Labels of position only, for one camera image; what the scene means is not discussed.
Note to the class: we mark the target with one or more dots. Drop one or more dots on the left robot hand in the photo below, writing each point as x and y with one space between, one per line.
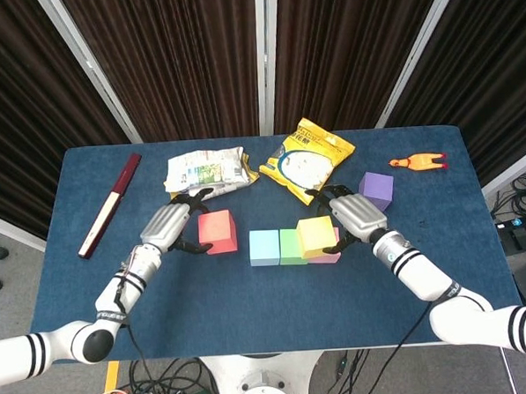
165 226

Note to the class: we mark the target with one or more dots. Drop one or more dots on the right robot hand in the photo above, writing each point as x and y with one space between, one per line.
359 216

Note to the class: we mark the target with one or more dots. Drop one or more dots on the yellow cube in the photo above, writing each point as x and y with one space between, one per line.
315 236

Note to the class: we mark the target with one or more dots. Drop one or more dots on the red cube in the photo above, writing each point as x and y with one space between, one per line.
218 230

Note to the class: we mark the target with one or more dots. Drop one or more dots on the pink cube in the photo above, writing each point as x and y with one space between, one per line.
325 259

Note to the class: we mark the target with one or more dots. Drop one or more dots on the light blue cube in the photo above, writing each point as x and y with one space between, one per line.
264 247

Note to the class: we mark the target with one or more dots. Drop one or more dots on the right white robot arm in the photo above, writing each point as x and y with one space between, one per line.
426 281

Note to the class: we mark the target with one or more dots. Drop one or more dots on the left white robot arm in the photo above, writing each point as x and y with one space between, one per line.
114 302

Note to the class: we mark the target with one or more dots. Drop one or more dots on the purple cube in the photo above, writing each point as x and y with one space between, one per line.
377 186

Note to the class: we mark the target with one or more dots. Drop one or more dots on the green cube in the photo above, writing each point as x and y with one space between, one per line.
289 248

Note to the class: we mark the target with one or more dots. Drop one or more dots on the maroon and white long box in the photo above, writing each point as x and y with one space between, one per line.
109 207

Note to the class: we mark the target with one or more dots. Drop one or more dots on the white green-print snack bag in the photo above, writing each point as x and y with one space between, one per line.
204 169

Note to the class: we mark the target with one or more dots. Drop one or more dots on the yellow-edged crumpled clear bag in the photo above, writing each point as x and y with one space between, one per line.
227 188

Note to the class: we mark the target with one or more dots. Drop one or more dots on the yellow snack bag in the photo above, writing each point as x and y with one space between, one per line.
303 164

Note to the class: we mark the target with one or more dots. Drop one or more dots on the orange rubber chicken toy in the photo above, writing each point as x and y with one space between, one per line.
417 162

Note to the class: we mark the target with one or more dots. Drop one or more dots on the blue table cloth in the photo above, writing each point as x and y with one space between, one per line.
269 311

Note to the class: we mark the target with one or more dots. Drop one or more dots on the black power strip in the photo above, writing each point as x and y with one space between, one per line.
513 225

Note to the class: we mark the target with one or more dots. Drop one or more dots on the yellow floor tape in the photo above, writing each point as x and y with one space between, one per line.
110 386

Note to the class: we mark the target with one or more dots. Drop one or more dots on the dark brown curtain partition panel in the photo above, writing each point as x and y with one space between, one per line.
348 47
172 56
20 108
481 62

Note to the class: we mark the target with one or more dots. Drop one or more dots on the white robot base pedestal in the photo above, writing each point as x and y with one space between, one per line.
259 382

